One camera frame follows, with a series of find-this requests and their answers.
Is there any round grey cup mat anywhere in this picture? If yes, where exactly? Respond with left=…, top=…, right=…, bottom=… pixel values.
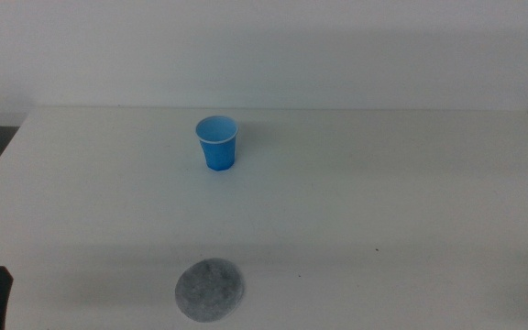
left=174, top=258, right=246, bottom=324

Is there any blue plastic cup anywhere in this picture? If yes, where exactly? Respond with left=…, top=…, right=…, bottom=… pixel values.
left=194, top=115, right=239, bottom=173

